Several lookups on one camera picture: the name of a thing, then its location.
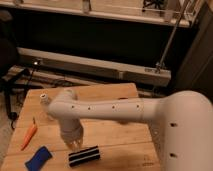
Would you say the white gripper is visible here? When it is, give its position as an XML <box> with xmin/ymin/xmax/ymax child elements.
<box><xmin>59</xmin><ymin>120</ymin><xmax>83</xmax><ymax>149</ymax></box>

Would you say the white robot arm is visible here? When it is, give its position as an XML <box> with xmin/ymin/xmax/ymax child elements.
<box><xmin>48</xmin><ymin>89</ymin><xmax>213</xmax><ymax>171</ymax></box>

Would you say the black white striped cloth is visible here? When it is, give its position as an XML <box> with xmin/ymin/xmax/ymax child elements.
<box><xmin>68</xmin><ymin>146</ymin><xmax>100</xmax><ymax>167</ymax></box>

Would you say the blue sponge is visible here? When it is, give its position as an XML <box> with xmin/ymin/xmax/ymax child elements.
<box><xmin>25</xmin><ymin>146</ymin><xmax>52</xmax><ymax>171</ymax></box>

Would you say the orange toy carrot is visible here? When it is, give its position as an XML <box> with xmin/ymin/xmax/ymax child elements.
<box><xmin>21</xmin><ymin>121</ymin><xmax>37</xmax><ymax>150</ymax></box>

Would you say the clear plastic bottle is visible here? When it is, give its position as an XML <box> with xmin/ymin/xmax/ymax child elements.
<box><xmin>40</xmin><ymin>93</ymin><xmax>50</xmax><ymax>106</ymax></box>

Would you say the black office chair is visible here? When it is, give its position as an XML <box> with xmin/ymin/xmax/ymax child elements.
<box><xmin>0</xmin><ymin>10</ymin><xmax>30</xmax><ymax>128</ymax></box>

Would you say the metal pole stand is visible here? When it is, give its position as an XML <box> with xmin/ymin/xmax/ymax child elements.
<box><xmin>155</xmin><ymin>0</ymin><xmax>190</xmax><ymax>73</ymax></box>

